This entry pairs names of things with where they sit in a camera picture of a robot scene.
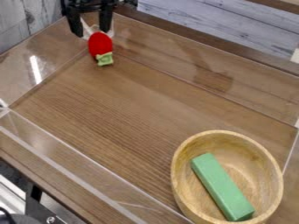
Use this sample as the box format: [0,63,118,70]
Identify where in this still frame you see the green rectangular block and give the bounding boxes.
[191,153,255,222]

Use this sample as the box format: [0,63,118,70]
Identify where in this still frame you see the clear acrylic corner bracket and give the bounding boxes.
[80,18,115,43]

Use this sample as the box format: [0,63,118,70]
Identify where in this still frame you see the black cable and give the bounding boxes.
[0,205,15,224]

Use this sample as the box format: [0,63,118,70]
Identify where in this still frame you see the clear acrylic tray walls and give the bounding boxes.
[0,11,299,224]

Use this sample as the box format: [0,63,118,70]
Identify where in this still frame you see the red toy strawberry green top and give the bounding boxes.
[88,31,114,67]

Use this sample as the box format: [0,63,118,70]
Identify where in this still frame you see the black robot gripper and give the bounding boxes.
[60,0,118,38]

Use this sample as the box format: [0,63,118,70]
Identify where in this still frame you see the black metal table frame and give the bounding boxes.
[0,160,86,224]

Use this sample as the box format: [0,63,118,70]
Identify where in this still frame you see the round wooden bowl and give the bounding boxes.
[171,129,284,224]

